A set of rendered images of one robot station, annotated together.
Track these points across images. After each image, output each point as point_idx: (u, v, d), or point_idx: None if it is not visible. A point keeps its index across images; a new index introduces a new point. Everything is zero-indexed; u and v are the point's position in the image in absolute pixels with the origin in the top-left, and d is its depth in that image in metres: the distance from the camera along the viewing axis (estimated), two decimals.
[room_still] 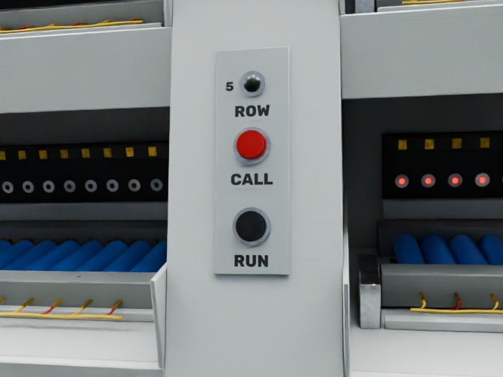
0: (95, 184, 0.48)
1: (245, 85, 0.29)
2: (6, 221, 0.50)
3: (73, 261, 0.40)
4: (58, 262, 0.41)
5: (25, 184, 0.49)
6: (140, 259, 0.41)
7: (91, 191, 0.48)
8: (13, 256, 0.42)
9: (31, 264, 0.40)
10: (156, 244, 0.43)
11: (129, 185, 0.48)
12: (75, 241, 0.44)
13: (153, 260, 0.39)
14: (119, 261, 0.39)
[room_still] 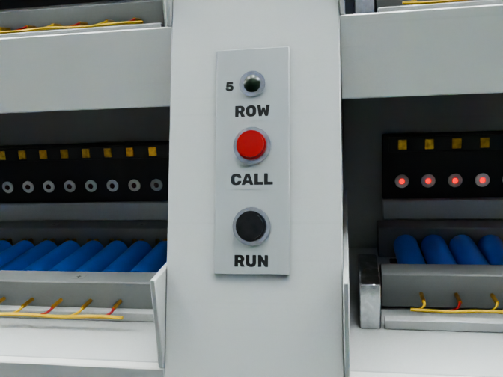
0: (95, 184, 0.48)
1: (245, 85, 0.29)
2: (6, 221, 0.50)
3: (73, 261, 0.40)
4: (58, 262, 0.41)
5: (25, 184, 0.49)
6: (140, 259, 0.41)
7: (91, 191, 0.48)
8: (13, 256, 0.42)
9: (31, 264, 0.40)
10: (156, 244, 0.43)
11: (129, 185, 0.48)
12: (75, 241, 0.44)
13: (153, 260, 0.39)
14: (119, 261, 0.39)
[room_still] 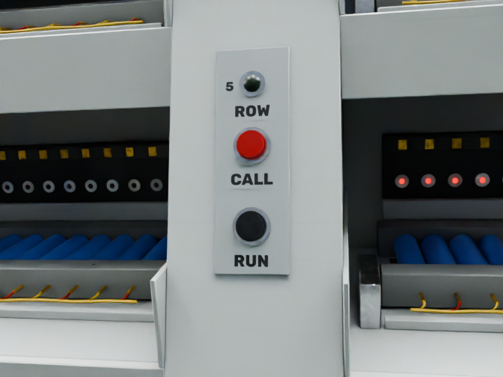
0: (95, 184, 0.48)
1: (245, 85, 0.29)
2: (6, 221, 0.50)
3: (83, 253, 0.41)
4: (67, 254, 0.43)
5: (25, 184, 0.49)
6: (147, 252, 0.43)
7: (91, 191, 0.48)
8: (24, 250, 0.44)
9: (42, 256, 0.41)
10: (162, 238, 0.44)
11: (129, 185, 0.48)
12: (83, 235, 0.46)
13: (160, 253, 0.41)
14: (127, 253, 0.41)
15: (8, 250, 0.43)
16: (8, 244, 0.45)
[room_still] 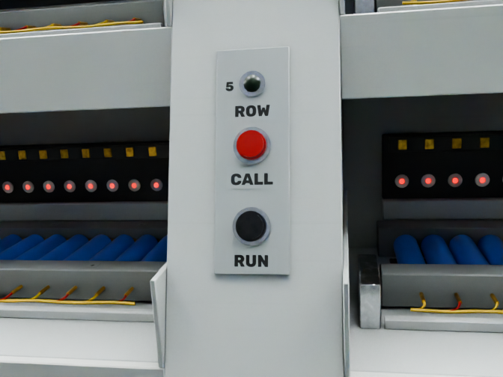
0: (95, 184, 0.48)
1: (245, 85, 0.29)
2: (6, 221, 0.50)
3: (83, 253, 0.41)
4: (68, 254, 0.43)
5: (25, 184, 0.49)
6: (147, 252, 0.43)
7: (91, 191, 0.48)
8: (24, 250, 0.44)
9: (42, 256, 0.41)
10: (162, 238, 0.44)
11: (129, 185, 0.48)
12: (83, 235, 0.46)
13: (160, 253, 0.41)
14: (127, 253, 0.41)
15: (8, 250, 0.43)
16: (8, 244, 0.45)
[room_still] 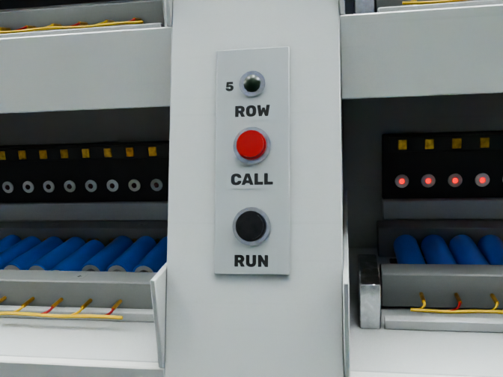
0: (95, 184, 0.48)
1: (245, 85, 0.29)
2: (6, 221, 0.50)
3: (75, 260, 0.40)
4: (64, 257, 0.42)
5: (25, 184, 0.49)
6: (145, 253, 0.42)
7: (91, 191, 0.48)
8: (20, 252, 0.43)
9: (37, 259, 0.40)
10: (161, 239, 0.44)
11: (129, 185, 0.48)
12: (80, 238, 0.45)
13: (159, 255, 0.40)
14: (126, 255, 0.40)
15: (4, 252, 0.42)
16: (7, 244, 0.45)
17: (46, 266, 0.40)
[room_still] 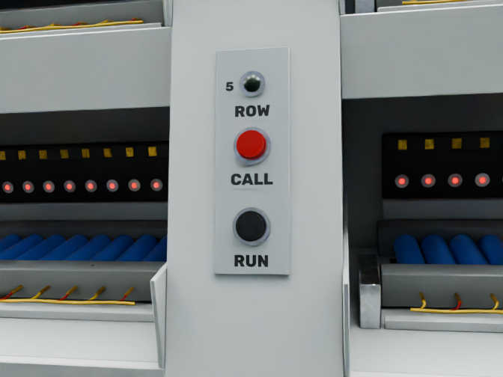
0: (95, 184, 0.48)
1: (245, 85, 0.29)
2: (6, 221, 0.50)
3: (84, 253, 0.41)
4: (68, 254, 0.43)
5: (25, 184, 0.49)
6: (147, 252, 0.43)
7: (91, 191, 0.48)
8: (24, 250, 0.44)
9: (43, 256, 0.41)
10: (162, 238, 0.44)
11: (129, 185, 0.48)
12: (83, 235, 0.46)
13: (161, 253, 0.41)
14: (128, 253, 0.41)
15: (9, 250, 0.43)
16: (8, 244, 0.45)
17: None
